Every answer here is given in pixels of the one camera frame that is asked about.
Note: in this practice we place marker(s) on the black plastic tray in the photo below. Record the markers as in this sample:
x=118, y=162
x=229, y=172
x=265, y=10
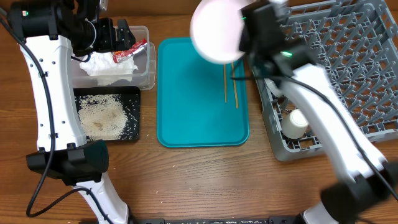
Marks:
x=133, y=93

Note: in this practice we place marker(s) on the clear plastic bin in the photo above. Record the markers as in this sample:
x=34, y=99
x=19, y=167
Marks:
x=142, y=77

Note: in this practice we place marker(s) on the grey dishwasher rack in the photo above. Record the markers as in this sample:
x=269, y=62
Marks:
x=356, y=43

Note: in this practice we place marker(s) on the white napkin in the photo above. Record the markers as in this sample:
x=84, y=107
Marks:
x=103, y=64

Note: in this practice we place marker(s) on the white cup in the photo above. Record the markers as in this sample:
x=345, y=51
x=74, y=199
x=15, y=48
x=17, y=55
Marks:
x=294, y=125

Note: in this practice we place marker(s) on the pink round plate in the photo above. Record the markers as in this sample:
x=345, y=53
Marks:
x=216, y=28

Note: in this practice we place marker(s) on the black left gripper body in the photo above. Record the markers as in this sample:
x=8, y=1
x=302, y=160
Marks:
x=105, y=40

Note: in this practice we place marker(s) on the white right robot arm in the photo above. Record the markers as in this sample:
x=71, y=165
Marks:
x=365, y=177

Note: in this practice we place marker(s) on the red snack wrapper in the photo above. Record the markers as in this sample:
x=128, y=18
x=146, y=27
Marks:
x=137, y=48

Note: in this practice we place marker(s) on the pile of rice grains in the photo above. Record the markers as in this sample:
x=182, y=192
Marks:
x=102, y=116

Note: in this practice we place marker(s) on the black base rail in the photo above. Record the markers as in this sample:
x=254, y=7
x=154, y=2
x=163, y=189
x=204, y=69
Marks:
x=289, y=219

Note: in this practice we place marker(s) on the teal serving tray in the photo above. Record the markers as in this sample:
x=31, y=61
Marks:
x=191, y=111

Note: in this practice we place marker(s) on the grey small bowl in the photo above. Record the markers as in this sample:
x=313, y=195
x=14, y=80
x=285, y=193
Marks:
x=273, y=88

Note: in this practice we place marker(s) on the wooden chopstick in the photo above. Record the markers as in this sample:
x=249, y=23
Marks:
x=225, y=84
x=234, y=85

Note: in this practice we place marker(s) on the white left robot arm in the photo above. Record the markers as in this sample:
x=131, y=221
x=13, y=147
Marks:
x=51, y=34

